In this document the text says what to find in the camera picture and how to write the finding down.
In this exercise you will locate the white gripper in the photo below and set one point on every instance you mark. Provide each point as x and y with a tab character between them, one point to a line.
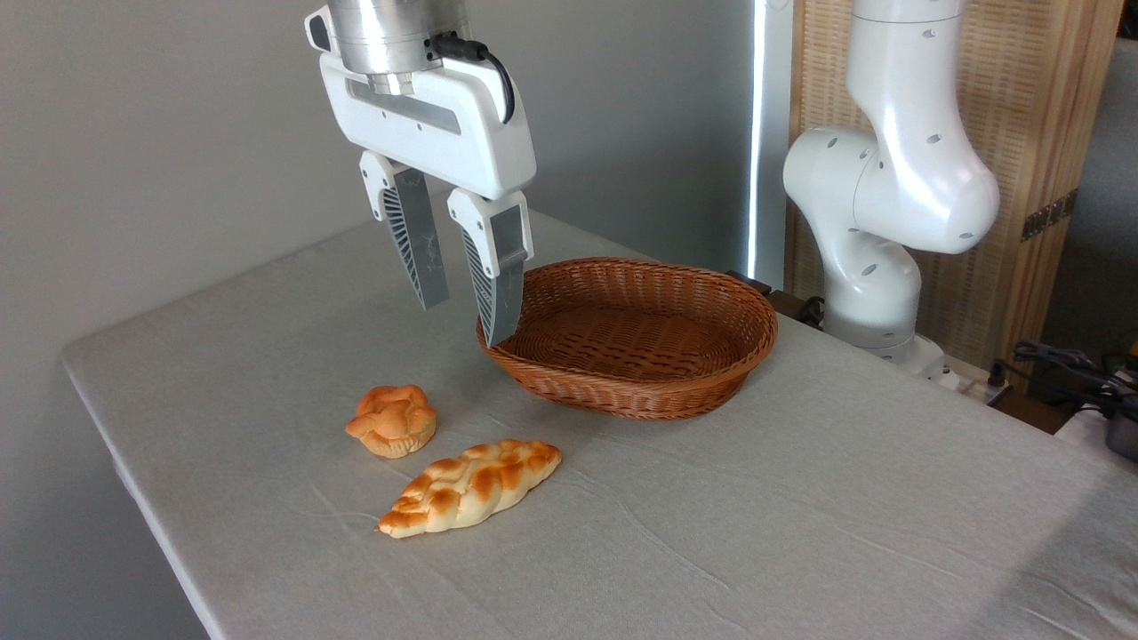
444	133

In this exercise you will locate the white vertical pole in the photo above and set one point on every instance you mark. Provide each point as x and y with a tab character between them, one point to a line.
772	133

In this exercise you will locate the brown oval wicker basket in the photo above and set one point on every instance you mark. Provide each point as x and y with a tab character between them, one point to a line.
640	356

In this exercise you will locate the white power strip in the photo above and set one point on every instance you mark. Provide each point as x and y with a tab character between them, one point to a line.
973	384

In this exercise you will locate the wooden folding screen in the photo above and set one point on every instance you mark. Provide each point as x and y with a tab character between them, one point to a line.
1031	98

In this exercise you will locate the grey tablecloth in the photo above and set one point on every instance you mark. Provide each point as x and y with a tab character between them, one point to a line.
756	551

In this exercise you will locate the round knotted bread roll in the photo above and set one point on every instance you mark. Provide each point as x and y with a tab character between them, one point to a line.
393	420

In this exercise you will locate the long braided bread loaf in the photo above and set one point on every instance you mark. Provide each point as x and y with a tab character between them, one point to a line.
471	489

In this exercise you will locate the metal screen hinge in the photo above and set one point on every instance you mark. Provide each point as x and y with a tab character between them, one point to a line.
1049	215

